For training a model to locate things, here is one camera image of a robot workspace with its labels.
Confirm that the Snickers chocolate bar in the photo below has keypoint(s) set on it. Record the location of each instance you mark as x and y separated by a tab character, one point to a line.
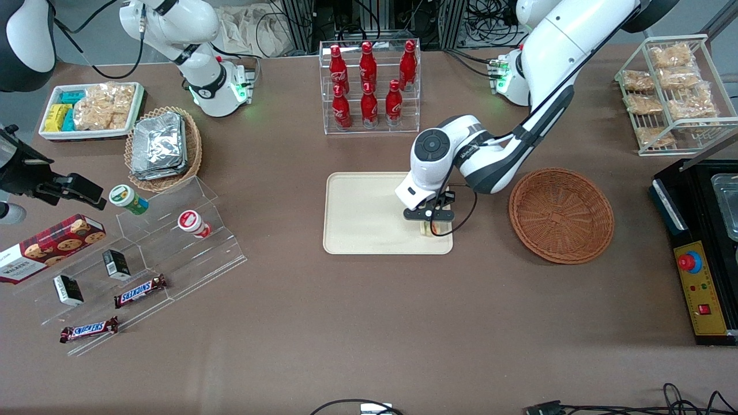
140	291
89	329

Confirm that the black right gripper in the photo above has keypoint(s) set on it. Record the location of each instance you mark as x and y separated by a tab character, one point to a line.
22	173

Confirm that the grey aluminium bar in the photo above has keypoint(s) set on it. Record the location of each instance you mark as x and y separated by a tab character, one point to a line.
712	148

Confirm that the yellow snack packet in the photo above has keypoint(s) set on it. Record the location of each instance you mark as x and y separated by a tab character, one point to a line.
55	115

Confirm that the beige crumpled cloth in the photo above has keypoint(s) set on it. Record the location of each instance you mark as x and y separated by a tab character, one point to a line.
248	29

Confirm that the small black carton box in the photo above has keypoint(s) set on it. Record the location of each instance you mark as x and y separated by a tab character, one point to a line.
68	290
117	265

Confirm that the empty brown wicker basket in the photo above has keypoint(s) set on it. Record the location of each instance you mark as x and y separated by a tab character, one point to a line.
562	216

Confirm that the red tartan cookie box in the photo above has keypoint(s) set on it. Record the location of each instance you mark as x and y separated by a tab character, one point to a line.
52	245

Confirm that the clear bag of fried snacks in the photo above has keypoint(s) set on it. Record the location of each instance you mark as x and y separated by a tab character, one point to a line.
671	56
643	104
692	106
654	136
680	76
637	79

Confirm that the clear sandwich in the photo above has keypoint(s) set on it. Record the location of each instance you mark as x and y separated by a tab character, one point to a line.
436	229

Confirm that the clear acrylic tiered stand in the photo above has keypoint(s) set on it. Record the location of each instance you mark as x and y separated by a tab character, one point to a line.
167	253

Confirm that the red cola bottle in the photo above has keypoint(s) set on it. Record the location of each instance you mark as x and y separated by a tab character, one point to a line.
338	69
394	104
342	109
368	66
369	106
408	66

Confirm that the black appliance housing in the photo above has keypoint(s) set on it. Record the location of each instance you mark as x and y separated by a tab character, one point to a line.
692	196

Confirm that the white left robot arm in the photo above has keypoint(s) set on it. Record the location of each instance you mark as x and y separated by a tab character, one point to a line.
553	46

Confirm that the clear acrylic bottle rack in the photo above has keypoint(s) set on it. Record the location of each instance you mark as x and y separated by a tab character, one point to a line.
380	129

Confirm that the cream plastic tray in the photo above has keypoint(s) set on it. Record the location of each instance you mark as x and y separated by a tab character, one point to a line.
369	213

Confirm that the white rectangular snack bin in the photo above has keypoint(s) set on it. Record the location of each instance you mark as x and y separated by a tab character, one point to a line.
86	134

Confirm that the foil wrapped sandwich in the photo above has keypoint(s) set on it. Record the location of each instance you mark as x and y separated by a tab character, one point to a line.
158	141
158	174

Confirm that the black aluminium frame post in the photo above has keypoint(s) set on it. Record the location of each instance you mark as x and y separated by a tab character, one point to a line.
454	23
298	23

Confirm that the red emergency stop button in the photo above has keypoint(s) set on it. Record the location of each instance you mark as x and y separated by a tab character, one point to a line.
688	262

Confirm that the clear bag of crackers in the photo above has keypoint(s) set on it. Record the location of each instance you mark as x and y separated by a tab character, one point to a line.
95	115
112	92

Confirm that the green yogurt cup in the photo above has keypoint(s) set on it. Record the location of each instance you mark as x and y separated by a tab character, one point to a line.
128	199

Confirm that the yellow control panel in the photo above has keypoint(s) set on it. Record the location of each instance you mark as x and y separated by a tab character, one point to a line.
706	294

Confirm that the wicker basket holding foil packs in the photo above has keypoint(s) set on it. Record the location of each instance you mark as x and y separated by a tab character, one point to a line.
195	144

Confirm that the teal snack packet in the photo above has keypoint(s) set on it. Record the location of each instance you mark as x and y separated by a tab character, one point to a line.
69	121
72	97

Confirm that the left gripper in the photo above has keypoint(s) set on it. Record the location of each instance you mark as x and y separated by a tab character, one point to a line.
447	200

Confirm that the strawberry yogurt cup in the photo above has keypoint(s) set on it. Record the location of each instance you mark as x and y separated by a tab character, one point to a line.
193	223

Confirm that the metal pan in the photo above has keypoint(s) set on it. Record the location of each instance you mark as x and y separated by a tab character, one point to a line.
727	202

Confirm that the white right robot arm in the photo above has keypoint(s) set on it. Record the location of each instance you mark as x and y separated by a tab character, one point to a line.
202	75

